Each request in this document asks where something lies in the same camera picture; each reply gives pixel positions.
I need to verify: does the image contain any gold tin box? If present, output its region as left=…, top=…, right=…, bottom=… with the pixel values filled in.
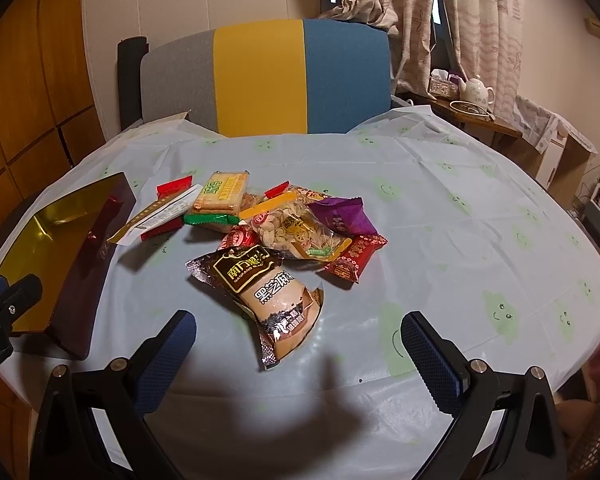
left=0, top=172, right=135, bottom=360

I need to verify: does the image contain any clear brown pastry packet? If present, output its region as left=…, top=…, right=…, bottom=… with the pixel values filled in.
left=200, top=192, right=264, bottom=234

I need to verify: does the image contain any wall air conditioner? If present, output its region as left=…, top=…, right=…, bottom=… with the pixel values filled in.
left=584, top=16, right=600, bottom=40

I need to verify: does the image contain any orange peanut snack bag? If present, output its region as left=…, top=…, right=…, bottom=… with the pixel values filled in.
left=239, top=188, right=352, bottom=262

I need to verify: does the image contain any white gold long packet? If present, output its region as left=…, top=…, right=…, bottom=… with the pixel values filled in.
left=107, top=184, right=202, bottom=246

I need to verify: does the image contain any white teapot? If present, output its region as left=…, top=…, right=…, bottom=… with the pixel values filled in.
left=458, top=76, right=495, bottom=110

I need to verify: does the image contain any red ornate candy packet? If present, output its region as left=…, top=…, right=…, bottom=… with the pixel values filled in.
left=325, top=234, right=388, bottom=283

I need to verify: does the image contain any patterned tissue box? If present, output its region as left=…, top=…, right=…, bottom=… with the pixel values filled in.
left=428, top=68, right=462, bottom=101

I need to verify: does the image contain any beige patterned curtain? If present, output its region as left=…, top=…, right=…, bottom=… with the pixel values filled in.
left=325, top=0, right=524, bottom=120

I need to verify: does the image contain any cardboard box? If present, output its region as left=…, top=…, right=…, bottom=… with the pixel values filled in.
left=507, top=96, right=597, bottom=209

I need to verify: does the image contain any grey yellow blue chair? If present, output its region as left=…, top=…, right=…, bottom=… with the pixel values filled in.
left=140, top=20, right=391, bottom=138

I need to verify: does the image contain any round woven tray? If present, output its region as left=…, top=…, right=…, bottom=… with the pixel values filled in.
left=449, top=100, right=495, bottom=122

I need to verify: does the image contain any sesame stick squirrel packet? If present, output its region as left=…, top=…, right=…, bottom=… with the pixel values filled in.
left=264, top=181, right=329, bottom=204

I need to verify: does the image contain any yellow green cracker packet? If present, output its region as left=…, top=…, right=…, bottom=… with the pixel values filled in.
left=184, top=171, right=249, bottom=226

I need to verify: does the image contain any bright red snack packet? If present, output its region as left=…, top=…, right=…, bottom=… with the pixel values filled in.
left=140, top=176, right=194, bottom=242

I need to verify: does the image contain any wooden side table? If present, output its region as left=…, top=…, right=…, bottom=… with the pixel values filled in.
left=399, top=92, right=522, bottom=152

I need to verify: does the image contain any purple snack packet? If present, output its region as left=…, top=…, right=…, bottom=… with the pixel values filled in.
left=308, top=197, right=377, bottom=236

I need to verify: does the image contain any brown sesame paste packet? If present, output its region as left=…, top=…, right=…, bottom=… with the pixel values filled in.
left=186, top=244, right=324, bottom=370

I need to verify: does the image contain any red white candy packet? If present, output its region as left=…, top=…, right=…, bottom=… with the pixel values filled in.
left=218, top=224, right=261, bottom=250

